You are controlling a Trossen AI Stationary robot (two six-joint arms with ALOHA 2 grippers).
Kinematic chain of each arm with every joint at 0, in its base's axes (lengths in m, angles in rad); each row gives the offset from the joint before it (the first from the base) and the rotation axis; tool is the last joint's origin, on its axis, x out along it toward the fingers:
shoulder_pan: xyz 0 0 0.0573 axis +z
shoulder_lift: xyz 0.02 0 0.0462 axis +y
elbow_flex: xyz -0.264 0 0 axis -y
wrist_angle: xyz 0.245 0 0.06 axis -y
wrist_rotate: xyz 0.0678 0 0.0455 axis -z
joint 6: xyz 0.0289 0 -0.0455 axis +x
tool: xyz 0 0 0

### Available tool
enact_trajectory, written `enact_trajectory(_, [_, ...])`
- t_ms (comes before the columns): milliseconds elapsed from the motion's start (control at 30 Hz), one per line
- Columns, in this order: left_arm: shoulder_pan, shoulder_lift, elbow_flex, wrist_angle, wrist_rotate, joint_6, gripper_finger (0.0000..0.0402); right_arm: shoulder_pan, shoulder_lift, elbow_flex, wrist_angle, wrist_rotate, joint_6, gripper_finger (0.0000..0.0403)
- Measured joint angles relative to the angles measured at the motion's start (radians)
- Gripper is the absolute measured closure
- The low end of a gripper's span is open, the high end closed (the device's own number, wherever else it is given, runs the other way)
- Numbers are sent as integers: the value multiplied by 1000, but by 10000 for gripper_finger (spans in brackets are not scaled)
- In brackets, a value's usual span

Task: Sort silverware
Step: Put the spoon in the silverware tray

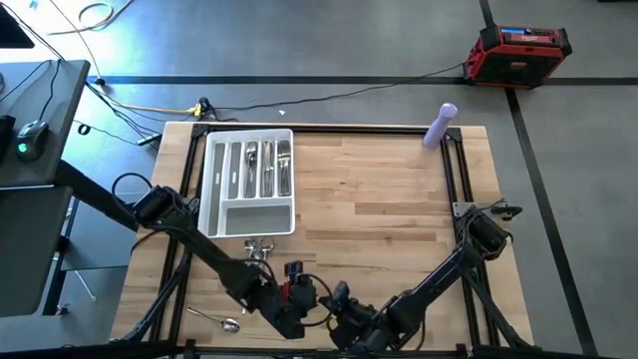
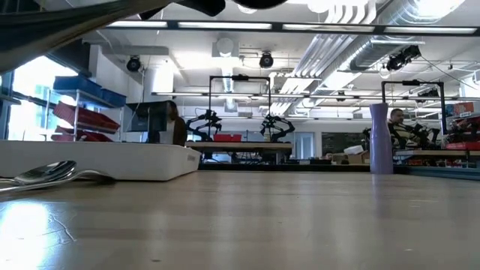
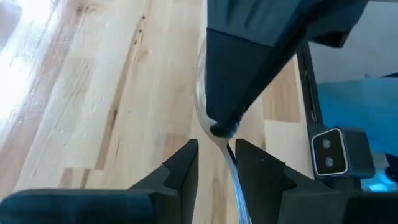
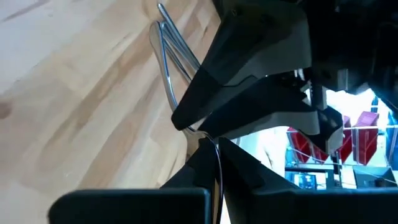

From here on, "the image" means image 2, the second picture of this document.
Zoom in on wooden background table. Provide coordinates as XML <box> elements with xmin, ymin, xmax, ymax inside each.
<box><xmin>184</xmin><ymin>141</ymin><xmax>294</xmax><ymax>165</ymax></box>
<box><xmin>393</xmin><ymin>149</ymin><xmax>480</xmax><ymax>168</ymax></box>

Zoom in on blue storage bin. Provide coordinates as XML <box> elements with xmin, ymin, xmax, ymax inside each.
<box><xmin>52</xmin><ymin>74</ymin><xmax>104</xmax><ymax>99</ymax></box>
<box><xmin>100</xmin><ymin>88</ymin><xmax>128</xmax><ymax>109</ymax></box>

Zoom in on colourful printed box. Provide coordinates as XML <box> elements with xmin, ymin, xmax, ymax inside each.
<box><xmin>445</xmin><ymin>101</ymin><xmax>476</xmax><ymax>118</ymax></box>

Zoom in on silver ventilation duct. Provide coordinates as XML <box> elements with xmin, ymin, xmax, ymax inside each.
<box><xmin>346</xmin><ymin>0</ymin><xmax>468</xmax><ymax>73</ymax></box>

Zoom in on black overhead frame bar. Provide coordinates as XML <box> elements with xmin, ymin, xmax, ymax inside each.
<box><xmin>103</xmin><ymin>19</ymin><xmax>480</xmax><ymax>38</ymax></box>

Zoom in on white package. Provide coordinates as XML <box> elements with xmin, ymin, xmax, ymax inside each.
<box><xmin>343</xmin><ymin>144</ymin><xmax>365</xmax><ymax>156</ymax></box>

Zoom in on white plastic cutlery tray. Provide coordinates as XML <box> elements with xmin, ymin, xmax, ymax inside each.
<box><xmin>0</xmin><ymin>139</ymin><xmax>202</xmax><ymax>182</ymax></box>

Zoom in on black station gantry frame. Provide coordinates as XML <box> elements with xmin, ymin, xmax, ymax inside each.
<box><xmin>381</xmin><ymin>79</ymin><xmax>448</xmax><ymax>135</ymax></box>
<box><xmin>207</xmin><ymin>73</ymin><xmax>272</xmax><ymax>143</ymax></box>

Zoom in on brown cardboard box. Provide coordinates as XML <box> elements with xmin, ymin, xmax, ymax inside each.
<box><xmin>345</xmin><ymin>149</ymin><xmax>371</xmax><ymax>165</ymax></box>

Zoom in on lavender bottle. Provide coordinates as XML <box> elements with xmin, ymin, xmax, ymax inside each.
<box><xmin>369</xmin><ymin>102</ymin><xmax>395</xmax><ymax>176</ymax></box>

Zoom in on black ceiling spotlight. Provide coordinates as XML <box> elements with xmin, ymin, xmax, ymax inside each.
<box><xmin>125</xmin><ymin>55</ymin><xmax>143</xmax><ymax>73</ymax></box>
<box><xmin>385</xmin><ymin>44</ymin><xmax>422</xmax><ymax>72</ymax></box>
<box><xmin>259</xmin><ymin>51</ymin><xmax>275</xmax><ymax>70</ymax></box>

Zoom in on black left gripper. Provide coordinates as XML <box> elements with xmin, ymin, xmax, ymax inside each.
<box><xmin>232</xmin><ymin>0</ymin><xmax>290</xmax><ymax>11</ymax></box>

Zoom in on person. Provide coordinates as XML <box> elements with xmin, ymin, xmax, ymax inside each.
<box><xmin>159</xmin><ymin>100</ymin><xmax>188</xmax><ymax>147</ymax></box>
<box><xmin>387</xmin><ymin>108</ymin><xmax>423</xmax><ymax>150</ymax></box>

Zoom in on red box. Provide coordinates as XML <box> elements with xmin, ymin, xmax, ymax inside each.
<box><xmin>212</xmin><ymin>133</ymin><xmax>243</xmax><ymax>143</ymax></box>

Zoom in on metal shelf rack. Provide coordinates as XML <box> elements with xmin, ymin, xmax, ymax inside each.
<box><xmin>43</xmin><ymin>88</ymin><xmax>127</xmax><ymax>143</ymax></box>

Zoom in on black flat screen monitor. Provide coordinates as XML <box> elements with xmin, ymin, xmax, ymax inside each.
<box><xmin>122</xmin><ymin>100</ymin><xmax>170</xmax><ymax>144</ymax></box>

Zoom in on red storage bin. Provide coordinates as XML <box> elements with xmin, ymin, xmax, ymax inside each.
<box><xmin>444</xmin><ymin>141</ymin><xmax>480</xmax><ymax>152</ymax></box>
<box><xmin>50</xmin><ymin>125</ymin><xmax>114</xmax><ymax>143</ymax></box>
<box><xmin>52</xmin><ymin>100</ymin><xmax>122</xmax><ymax>133</ymax></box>

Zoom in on silver spoon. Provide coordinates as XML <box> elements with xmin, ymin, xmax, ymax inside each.
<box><xmin>0</xmin><ymin>160</ymin><xmax>78</xmax><ymax>186</ymax></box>
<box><xmin>0</xmin><ymin>169</ymin><xmax>116</xmax><ymax>195</ymax></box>

